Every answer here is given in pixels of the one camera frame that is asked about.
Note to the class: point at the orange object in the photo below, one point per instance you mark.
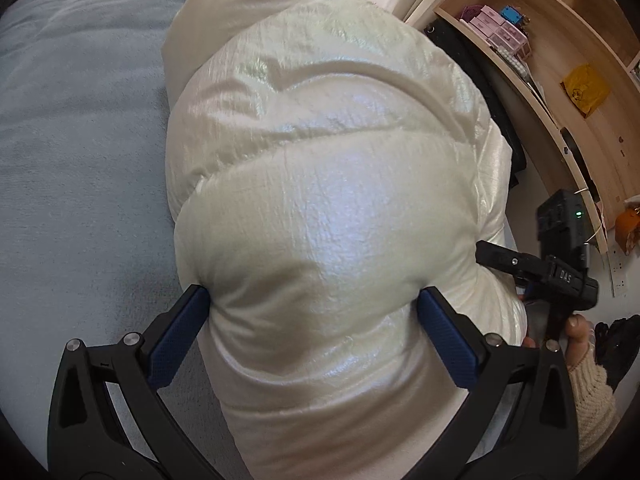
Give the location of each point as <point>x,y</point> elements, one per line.
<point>629,227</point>

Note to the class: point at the purple basket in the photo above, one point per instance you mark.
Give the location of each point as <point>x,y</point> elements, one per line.
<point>471,12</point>

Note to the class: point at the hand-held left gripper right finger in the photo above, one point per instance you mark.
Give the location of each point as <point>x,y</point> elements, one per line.
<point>445,335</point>

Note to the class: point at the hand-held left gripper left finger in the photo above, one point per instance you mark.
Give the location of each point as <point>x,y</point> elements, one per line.
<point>177,340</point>

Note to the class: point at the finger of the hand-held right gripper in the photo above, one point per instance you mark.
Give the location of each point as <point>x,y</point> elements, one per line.
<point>532,292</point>
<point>505,260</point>

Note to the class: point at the blue-grey bed blanket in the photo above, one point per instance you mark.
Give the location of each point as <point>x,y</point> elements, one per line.
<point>75,135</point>

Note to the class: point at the blue box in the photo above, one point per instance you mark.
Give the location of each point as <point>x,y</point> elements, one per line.
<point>511,14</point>

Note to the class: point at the stack of pink boxes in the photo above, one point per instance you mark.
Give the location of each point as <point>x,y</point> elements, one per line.
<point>505,35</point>

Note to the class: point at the dark knitted glove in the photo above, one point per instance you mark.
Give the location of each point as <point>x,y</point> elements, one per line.
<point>617,350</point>

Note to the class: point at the wooden shelf unit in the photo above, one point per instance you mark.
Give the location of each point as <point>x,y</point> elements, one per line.
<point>575,25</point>

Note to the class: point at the yellow plastic bag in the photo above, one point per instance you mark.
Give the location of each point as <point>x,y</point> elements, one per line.
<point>586,90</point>

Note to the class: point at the person's right hand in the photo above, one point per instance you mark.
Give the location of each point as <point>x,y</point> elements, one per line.
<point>580,335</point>

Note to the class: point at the cream white down jacket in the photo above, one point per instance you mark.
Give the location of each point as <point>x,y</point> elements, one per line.
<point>325,210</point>

